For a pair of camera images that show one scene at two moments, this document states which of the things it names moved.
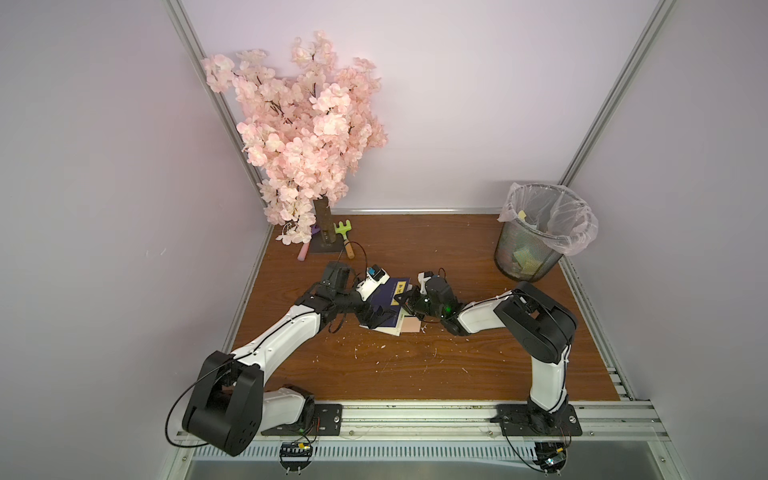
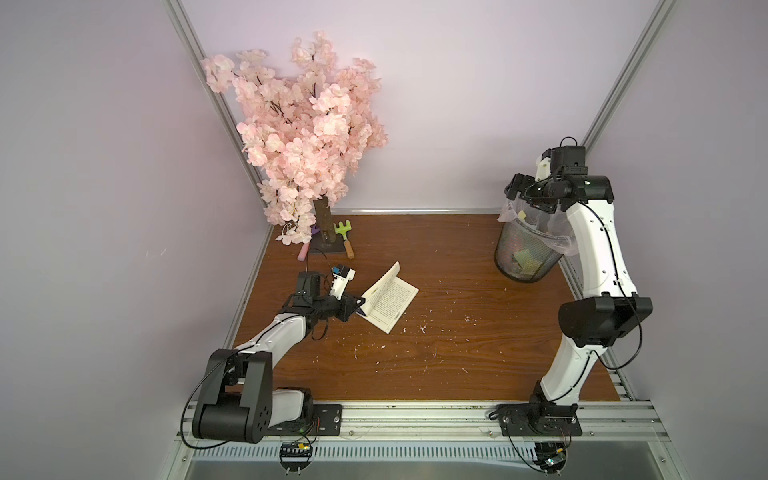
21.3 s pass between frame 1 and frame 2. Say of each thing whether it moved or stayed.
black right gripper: moved
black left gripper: moved
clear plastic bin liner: stayed
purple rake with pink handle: stayed
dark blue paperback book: stayed
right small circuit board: stayed
